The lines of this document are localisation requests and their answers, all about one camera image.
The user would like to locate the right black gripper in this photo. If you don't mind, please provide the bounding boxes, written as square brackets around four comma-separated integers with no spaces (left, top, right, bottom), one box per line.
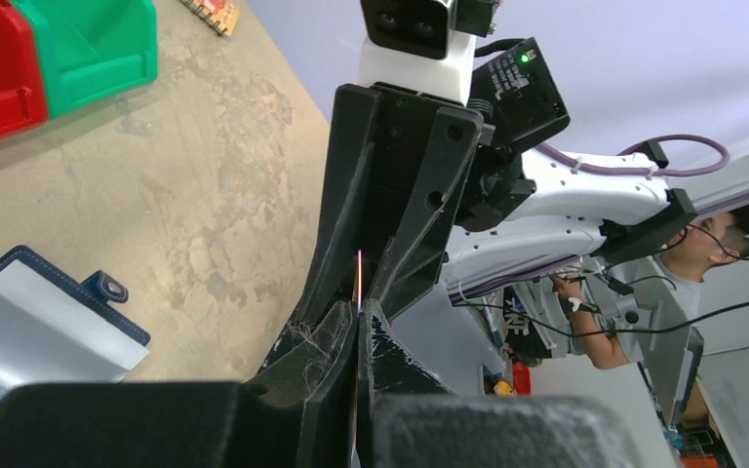
[264,84,536,368]

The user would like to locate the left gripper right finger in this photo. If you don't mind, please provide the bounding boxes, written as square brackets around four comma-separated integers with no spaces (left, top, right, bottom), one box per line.
[356,299,643,467]

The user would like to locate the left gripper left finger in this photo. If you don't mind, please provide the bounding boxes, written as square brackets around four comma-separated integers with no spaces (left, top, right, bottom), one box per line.
[0,302,357,467]

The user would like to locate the blue leather card holder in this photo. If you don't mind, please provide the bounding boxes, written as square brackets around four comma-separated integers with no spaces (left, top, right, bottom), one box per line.
[0,246,151,398]

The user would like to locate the green plastic bin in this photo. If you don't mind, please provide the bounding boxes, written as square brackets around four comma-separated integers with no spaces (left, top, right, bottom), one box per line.
[11,0,158,120]

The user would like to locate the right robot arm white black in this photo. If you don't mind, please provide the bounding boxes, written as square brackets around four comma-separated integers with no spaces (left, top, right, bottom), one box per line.
[265,32,695,363]

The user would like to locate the orange card with pattern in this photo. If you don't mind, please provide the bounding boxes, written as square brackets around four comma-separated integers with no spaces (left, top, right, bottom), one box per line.
[179,0,240,37]

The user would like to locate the person in grey shirt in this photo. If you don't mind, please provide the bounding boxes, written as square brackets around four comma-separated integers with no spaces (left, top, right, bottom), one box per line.
[551,204,749,370]

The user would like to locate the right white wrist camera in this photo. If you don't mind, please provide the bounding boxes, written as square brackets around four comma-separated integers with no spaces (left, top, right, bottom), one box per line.
[357,0,502,104]

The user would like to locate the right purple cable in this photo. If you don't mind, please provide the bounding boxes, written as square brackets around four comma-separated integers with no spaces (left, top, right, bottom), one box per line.
[452,134,749,305]

